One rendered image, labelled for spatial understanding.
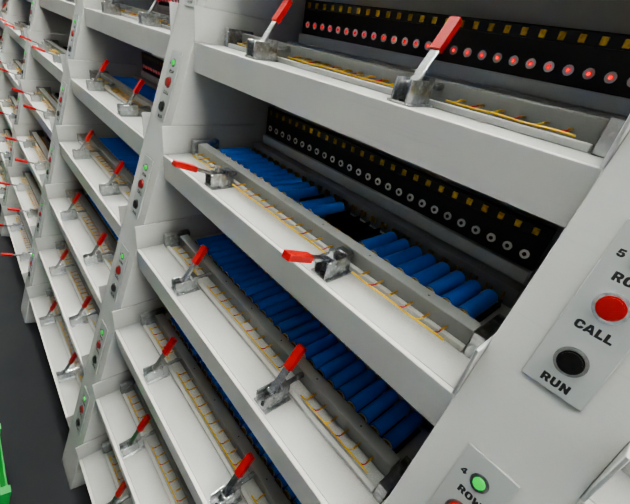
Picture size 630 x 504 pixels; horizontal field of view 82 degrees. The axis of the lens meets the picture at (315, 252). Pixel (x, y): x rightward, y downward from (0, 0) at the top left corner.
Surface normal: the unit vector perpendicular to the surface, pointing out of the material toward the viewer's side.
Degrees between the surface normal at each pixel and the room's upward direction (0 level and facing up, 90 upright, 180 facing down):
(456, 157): 108
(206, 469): 18
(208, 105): 90
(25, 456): 0
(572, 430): 90
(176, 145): 90
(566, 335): 90
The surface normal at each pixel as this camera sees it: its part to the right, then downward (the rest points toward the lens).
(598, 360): -0.66, -0.04
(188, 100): 0.64, 0.48
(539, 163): -0.75, 0.23
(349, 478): 0.16, -0.85
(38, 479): 0.39, -0.87
